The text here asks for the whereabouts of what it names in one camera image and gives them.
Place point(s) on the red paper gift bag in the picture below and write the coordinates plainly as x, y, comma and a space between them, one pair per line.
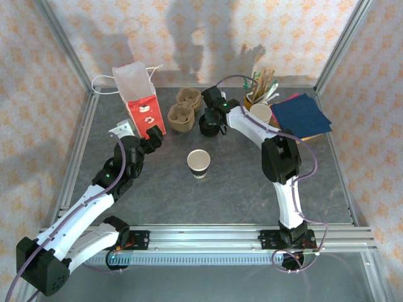
148, 116

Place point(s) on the paper coffee cup black sleeve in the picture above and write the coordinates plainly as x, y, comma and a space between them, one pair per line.
198, 160

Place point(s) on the wooden stirrer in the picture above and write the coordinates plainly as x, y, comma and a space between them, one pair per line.
267, 78
260, 80

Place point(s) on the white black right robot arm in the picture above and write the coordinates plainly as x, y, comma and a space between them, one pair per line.
248, 126

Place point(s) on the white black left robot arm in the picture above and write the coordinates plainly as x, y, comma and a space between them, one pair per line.
78, 207

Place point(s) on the yellow utensil holder cup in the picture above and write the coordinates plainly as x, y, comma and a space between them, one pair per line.
247, 102

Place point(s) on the stack of cardboard cup carriers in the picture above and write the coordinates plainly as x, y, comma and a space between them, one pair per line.
181, 119

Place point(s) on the green plastic stick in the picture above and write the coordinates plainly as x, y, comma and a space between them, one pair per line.
246, 85
254, 77

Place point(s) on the stack of paper cups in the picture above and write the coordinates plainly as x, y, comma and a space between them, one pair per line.
259, 111

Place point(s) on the white wrapped straw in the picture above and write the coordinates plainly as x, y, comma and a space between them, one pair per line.
272, 88
272, 96

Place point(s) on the navy blue napkin stack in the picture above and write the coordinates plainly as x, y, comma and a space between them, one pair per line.
302, 116

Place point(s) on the brown napkin stack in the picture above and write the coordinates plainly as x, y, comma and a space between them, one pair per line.
315, 136

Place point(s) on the aluminium left side rail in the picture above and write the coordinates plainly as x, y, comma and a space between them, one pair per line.
78, 151

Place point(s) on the aluminium back rail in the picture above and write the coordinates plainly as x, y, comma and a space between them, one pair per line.
176, 85

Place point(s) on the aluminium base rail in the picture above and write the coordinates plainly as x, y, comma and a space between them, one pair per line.
204, 239

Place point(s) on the aluminium left frame post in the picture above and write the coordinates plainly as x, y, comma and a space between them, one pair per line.
64, 41

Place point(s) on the aluminium frame post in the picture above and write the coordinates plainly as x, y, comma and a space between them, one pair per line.
344, 41
64, 41

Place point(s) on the aluminium right frame post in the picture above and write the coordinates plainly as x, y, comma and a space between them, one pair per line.
344, 41

